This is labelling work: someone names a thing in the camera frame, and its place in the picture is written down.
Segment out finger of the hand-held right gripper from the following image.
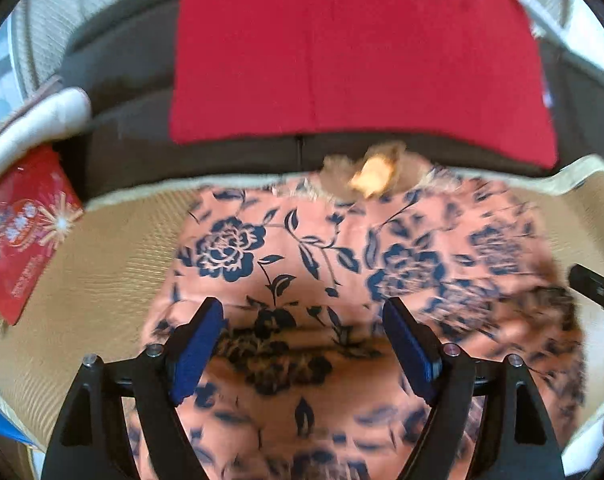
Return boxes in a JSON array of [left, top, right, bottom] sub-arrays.
[[568, 262, 604, 322]]

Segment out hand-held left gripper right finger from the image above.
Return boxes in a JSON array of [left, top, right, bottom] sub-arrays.
[[382, 296, 565, 480]]

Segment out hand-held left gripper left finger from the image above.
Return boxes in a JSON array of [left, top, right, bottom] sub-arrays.
[[41, 296, 229, 480]]

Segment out orange floral garment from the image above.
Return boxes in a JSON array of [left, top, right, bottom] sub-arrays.
[[127, 142, 590, 480]]

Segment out beige woven mat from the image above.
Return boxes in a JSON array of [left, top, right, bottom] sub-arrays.
[[0, 155, 604, 480]]

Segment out blue packet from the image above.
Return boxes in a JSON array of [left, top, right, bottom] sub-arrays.
[[0, 390, 38, 448]]

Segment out red snack box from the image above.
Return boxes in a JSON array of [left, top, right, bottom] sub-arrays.
[[0, 145, 85, 326]]

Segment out dark brown sofa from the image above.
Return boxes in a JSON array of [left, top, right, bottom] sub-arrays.
[[57, 0, 604, 196]]

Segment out white quilted pad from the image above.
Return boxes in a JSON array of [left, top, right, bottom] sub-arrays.
[[0, 87, 93, 181]]

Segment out red cloth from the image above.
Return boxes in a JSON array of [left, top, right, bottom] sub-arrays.
[[168, 0, 560, 171]]

